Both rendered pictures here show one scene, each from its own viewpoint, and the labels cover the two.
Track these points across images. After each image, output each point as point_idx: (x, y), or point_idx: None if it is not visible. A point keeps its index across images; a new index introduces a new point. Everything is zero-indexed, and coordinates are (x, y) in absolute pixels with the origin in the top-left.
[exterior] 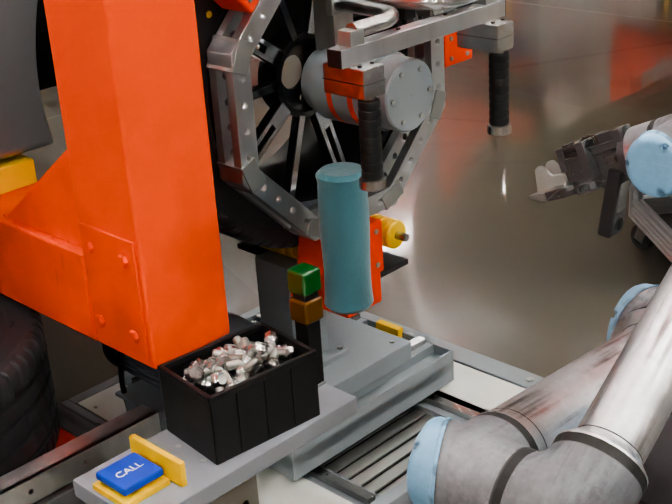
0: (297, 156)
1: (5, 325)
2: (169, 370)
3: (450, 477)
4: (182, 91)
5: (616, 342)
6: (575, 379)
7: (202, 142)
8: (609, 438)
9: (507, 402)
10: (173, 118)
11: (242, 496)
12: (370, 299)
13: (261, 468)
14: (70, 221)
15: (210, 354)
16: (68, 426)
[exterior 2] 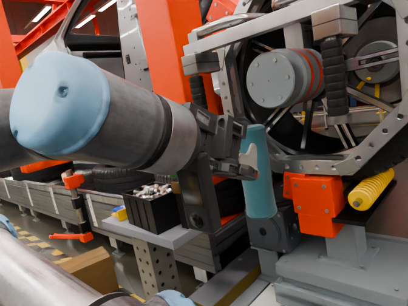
0: (306, 124)
1: None
2: (149, 183)
3: None
4: (170, 71)
5: (57, 280)
6: (5, 255)
7: (180, 96)
8: None
9: (0, 234)
10: (168, 83)
11: (142, 246)
12: (257, 214)
13: (133, 235)
14: None
15: (167, 188)
16: (240, 214)
